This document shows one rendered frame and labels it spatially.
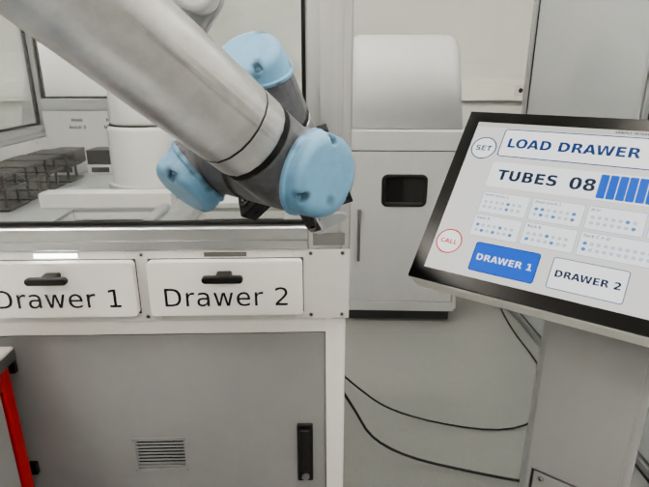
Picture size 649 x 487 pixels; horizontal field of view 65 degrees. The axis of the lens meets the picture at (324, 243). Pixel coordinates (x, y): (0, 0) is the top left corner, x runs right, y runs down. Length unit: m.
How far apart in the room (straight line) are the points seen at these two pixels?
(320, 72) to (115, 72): 0.59
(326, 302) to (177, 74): 0.71
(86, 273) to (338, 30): 0.63
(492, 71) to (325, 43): 3.42
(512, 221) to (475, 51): 3.48
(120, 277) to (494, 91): 3.58
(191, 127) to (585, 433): 0.77
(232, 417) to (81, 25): 0.95
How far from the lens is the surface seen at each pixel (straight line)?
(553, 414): 0.95
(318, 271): 0.98
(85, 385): 1.21
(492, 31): 4.28
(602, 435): 0.95
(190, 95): 0.37
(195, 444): 1.23
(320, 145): 0.42
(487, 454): 2.01
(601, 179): 0.82
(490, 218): 0.82
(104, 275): 1.04
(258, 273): 0.97
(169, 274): 1.00
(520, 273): 0.77
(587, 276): 0.76
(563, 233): 0.79
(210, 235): 0.97
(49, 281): 1.04
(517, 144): 0.88
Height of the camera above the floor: 1.26
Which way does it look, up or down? 19 degrees down
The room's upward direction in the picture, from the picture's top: straight up
